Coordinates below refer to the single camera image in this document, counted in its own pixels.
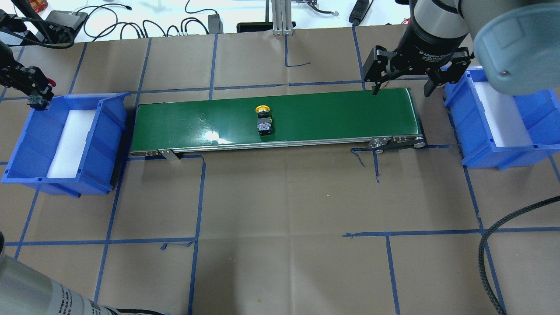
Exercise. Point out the brown paper table cover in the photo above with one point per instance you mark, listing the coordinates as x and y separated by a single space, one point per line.
308 230

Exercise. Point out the right blue bin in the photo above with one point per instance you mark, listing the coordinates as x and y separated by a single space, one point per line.
540 114

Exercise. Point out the green conveyor belt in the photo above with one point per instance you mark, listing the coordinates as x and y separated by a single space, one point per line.
386 121

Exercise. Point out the red push button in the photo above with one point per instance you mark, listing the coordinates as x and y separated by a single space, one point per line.
41 94

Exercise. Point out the blue bin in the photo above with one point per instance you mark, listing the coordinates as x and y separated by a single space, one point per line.
540 114
38 141

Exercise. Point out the aluminium frame post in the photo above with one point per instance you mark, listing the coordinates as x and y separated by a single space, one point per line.
281 17

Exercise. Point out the white foam in left bin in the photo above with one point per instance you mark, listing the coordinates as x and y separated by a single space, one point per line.
71 146

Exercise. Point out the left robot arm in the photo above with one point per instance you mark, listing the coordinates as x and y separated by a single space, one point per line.
31 29

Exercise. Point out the black power adapter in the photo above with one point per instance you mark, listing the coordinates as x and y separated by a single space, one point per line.
215 24

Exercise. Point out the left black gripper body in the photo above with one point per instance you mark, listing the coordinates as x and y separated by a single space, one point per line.
27 79

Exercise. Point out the yellow push button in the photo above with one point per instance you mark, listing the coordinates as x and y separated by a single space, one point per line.
264 120

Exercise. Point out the left blue bin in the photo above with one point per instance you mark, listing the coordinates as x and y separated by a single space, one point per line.
38 141

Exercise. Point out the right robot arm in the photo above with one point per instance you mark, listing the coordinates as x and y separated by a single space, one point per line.
515 41

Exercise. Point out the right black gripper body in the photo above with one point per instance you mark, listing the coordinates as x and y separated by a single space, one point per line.
426 49

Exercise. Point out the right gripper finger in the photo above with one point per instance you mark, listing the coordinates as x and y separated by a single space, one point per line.
434 81
376 88

